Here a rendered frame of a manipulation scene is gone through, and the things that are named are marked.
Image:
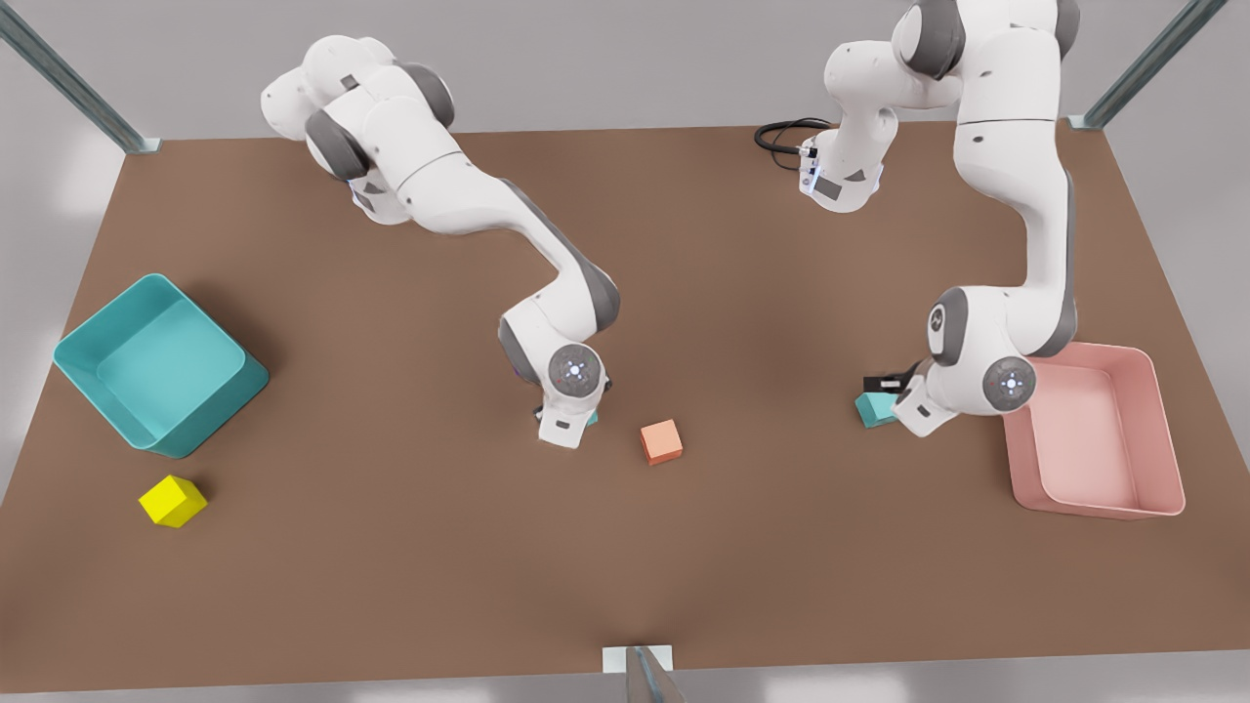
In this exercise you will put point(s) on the yellow cube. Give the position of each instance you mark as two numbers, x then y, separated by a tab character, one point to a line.
172	501

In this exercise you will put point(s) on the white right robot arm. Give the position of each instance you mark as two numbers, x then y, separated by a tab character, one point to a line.
459	190

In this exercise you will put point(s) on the pink rectangular tray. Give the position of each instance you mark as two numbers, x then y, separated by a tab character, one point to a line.
1094	434

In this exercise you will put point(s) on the teal rectangular tray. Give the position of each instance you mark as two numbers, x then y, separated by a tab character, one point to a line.
156	366

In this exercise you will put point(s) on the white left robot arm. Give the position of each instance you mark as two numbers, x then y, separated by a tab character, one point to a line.
1016	176

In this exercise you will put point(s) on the silver frame post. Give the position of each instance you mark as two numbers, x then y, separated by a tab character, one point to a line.
73	83
1143	63
640	674

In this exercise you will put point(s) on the orange cube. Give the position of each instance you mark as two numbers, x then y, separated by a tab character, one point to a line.
661	441

